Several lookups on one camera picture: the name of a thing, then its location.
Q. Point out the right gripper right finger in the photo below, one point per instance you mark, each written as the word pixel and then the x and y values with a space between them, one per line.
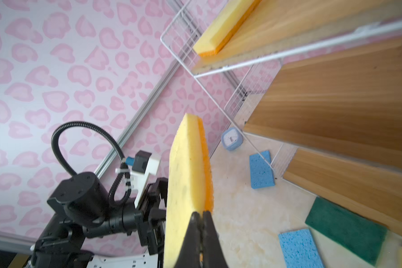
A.
pixel 211 248

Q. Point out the white wire wooden shelf rack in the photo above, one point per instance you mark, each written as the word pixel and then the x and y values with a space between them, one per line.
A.
pixel 330 80

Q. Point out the blue sponge near clock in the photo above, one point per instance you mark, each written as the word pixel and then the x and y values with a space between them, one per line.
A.
pixel 261 173

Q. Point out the blue sponge centre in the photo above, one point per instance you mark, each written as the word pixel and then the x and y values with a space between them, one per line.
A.
pixel 299 249

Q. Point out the left diagonal aluminium frame bar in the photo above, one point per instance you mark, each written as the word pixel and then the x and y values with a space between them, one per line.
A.
pixel 138 117

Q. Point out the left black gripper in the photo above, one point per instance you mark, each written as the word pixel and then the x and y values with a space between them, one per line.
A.
pixel 150 230

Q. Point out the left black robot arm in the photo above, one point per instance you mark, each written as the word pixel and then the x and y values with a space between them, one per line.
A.
pixel 83 211

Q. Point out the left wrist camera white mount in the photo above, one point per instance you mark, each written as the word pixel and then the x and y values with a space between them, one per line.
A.
pixel 141 167

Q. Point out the green sponge by shelf front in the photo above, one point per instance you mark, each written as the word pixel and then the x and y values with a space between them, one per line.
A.
pixel 357 234

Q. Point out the light blue square clock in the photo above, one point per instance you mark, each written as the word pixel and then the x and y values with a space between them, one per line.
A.
pixel 231 139

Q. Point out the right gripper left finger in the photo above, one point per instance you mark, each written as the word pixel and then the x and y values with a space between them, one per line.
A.
pixel 189 256

